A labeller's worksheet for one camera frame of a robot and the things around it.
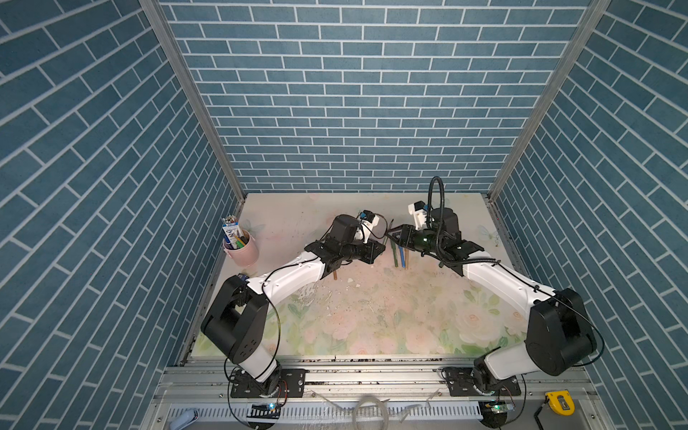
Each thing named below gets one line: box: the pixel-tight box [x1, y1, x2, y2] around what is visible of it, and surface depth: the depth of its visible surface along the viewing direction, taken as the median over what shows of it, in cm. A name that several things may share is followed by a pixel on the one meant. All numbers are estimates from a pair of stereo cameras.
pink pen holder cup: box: [223, 229, 259, 267], surface depth 94 cm
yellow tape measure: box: [544, 389, 576, 417], surface depth 71 cm
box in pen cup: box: [222, 224, 247, 250], surface depth 90 cm
